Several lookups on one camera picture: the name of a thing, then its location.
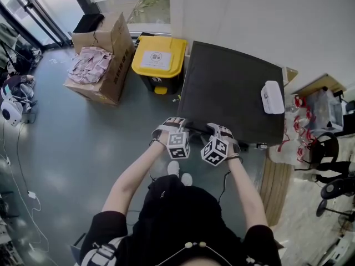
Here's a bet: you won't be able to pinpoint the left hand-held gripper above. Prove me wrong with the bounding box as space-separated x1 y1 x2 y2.
151 117 192 160

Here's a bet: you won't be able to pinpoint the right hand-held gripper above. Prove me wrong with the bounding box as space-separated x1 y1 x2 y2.
200 122 241 167

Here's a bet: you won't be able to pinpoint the dark grey washing machine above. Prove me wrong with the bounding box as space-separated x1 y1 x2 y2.
176 40 286 146

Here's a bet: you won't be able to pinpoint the person's white shoe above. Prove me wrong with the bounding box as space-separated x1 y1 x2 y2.
166 160 181 177
180 172 194 187

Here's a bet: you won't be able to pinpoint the wooden slat board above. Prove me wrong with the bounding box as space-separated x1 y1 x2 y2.
258 148 293 227

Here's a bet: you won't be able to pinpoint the person's black clothing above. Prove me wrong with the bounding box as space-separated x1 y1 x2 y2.
79 174 283 266

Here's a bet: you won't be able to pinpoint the white plastic box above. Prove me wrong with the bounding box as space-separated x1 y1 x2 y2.
260 80 286 115

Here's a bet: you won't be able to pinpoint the yellow lid trash bin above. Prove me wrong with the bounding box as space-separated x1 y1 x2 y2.
130 35 189 95

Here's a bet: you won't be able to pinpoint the brown cardboard box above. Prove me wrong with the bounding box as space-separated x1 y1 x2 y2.
63 12 136 108

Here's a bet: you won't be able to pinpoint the black chair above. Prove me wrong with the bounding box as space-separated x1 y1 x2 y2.
294 131 355 183

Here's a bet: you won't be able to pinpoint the pile of pink cloths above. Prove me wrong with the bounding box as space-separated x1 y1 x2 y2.
67 46 114 85

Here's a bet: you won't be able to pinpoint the clear plastic container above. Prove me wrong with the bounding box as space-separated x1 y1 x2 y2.
307 88 345 130

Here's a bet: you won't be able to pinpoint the wooden table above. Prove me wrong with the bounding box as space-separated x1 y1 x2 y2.
290 73 347 97

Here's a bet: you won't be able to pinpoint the black floor fan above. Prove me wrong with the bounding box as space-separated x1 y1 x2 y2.
316 178 355 218

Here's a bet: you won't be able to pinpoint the black cloth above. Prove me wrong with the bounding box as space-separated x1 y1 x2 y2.
72 13 105 34

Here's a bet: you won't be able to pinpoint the white round device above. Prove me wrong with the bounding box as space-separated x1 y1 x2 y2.
0 84 24 128

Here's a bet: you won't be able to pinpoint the black cable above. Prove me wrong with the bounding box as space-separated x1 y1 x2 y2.
217 170 232 204

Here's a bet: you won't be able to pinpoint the clear bags with red handles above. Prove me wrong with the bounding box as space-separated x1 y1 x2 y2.
276 93 318 165

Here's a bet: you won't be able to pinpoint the bead necklace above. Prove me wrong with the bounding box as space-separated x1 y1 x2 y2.
155 241 236 266

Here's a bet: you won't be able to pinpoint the white cable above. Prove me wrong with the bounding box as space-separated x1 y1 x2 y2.
0 120 50 253

